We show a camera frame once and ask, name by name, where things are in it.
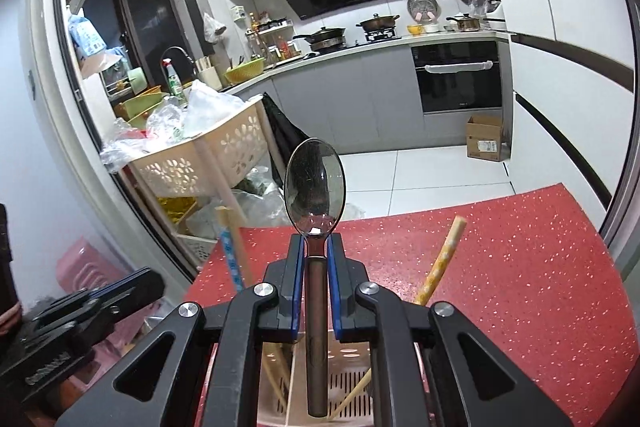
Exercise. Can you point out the black wok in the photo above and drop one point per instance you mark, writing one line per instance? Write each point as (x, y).
(325, 38)

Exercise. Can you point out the beige utensil holder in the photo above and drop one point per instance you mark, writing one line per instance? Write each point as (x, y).
(350, 372)

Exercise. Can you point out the blue patterned chopstick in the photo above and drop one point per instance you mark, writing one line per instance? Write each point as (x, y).
(227, 247)

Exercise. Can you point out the black kitchen faucet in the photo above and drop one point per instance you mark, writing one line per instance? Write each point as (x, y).
(179, 52)

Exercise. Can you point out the pink plastic stool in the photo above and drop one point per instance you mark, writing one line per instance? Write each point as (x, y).
(75, 262)

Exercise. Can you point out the small white wall box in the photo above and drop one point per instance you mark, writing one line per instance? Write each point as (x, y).
(236, 14)

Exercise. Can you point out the beige storage cart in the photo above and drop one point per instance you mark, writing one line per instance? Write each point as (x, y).
(185, 167)

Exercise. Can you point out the white tall cabinet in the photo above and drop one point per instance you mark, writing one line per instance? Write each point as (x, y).
(550, 57)

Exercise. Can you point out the clear plastic bag pile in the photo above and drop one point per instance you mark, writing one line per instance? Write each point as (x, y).
(210, 107)

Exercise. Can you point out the black built-in oven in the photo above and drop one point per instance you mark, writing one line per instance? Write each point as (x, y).
(457, 87)

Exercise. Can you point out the crumpled clear plastic bag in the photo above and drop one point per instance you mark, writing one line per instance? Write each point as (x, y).
(120, 147)

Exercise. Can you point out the green plastic basin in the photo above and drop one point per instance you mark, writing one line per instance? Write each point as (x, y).
(142, 103)

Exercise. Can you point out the dark ribbed cloth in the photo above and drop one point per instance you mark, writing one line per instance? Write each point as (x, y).
(6, 257)

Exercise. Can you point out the grey base cabinets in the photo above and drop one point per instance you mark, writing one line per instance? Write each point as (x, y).
(360, 97)

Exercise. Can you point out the black hanging cloth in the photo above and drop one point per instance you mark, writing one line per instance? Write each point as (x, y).
(285, 127)

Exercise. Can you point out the silver round steamer rack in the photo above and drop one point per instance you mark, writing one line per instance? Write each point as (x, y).
(422, 7)

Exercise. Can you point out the dark wall switch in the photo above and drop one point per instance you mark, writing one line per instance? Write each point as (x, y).
(31, 84)

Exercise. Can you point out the spice rack with bottles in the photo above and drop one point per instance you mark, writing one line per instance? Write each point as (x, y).
(267, 39)

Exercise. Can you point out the beige knife block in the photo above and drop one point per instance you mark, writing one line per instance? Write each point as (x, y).
(210, 72)

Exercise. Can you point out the blue printed bag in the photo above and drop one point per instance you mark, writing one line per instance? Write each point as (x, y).
(85, 34)

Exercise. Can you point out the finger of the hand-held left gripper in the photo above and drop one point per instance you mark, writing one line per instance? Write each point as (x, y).
(135, 284)
(135, 304)

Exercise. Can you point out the cardboard box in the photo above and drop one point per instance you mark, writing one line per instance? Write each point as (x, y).
(484, 137)

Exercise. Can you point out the yellow green colander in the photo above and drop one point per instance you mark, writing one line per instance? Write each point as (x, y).
(245, 69)

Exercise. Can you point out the dark window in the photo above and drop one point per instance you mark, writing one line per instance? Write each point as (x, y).
(145, 17)

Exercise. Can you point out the dark cooking pot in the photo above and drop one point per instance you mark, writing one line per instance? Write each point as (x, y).
(377, 23)

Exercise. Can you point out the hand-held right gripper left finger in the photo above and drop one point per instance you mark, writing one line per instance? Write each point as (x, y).
(298, 297)

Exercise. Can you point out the person's left hand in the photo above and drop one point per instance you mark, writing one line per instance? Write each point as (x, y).
(9, 321)

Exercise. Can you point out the yellow bowl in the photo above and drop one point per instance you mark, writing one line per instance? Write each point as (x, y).
(413, 29)

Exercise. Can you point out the small steel pot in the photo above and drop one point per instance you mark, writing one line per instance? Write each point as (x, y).
(467, 23)

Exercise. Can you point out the yellow patterned chopstick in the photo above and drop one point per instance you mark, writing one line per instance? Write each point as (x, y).
(442, 257)

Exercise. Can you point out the light green container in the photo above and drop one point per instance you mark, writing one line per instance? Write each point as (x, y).
(136, 79)

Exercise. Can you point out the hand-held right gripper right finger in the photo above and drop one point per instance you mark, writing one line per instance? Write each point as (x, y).
(335, 307)

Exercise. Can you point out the white bowl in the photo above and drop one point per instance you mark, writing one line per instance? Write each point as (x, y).
(430, 28)

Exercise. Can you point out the hanging white plastic bag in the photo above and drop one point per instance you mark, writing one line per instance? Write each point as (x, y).
(212, 27)

